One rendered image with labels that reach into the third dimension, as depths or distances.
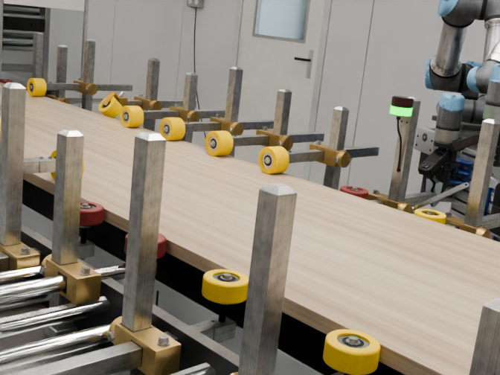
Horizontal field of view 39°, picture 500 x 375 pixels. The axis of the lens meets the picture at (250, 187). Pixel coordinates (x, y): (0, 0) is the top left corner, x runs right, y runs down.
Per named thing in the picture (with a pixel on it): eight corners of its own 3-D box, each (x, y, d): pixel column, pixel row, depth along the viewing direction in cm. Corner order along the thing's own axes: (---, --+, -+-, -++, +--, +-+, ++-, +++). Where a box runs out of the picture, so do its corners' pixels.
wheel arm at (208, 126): (269, 127, 281) (271, 118, 280) (276, 129, 279) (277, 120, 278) (167, 131, 247) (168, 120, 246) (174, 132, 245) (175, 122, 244)
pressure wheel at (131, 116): (146, 123, 262) (135, 129, 267) (140, 102, 263) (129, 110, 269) (132, 123, 258) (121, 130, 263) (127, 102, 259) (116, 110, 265)
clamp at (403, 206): (374, 207, 218) (376, 191, 216) (411, 219, 208) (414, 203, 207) (362, 209, 214) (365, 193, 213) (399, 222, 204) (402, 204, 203)
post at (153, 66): (146, 172, 303) (155, 57, 292) (151, 173, 300) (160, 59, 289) (139, 172, 300) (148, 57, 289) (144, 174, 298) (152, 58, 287)
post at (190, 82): (181, 192, 286) (192, 71, 275) (187, 194, 283) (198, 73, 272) (175, 193, 284) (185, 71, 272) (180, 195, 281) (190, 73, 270)
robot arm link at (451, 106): (464, 94, 227) (466, 97, 219) (459, 128, 229) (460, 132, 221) (440, 91, 228) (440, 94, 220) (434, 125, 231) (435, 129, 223)
